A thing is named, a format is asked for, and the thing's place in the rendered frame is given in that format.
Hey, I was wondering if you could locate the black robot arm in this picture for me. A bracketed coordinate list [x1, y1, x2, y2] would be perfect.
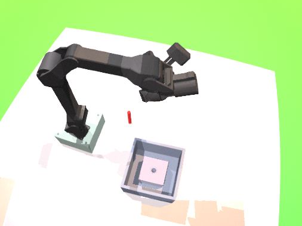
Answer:
[36, 44, 199, 140]

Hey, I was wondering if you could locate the pale pink square plate with hole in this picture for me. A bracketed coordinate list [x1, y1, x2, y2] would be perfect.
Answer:
[138, 156, 168, 187]

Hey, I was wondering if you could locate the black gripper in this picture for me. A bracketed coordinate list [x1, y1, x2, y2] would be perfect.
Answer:
[164, 42, 190, 66]

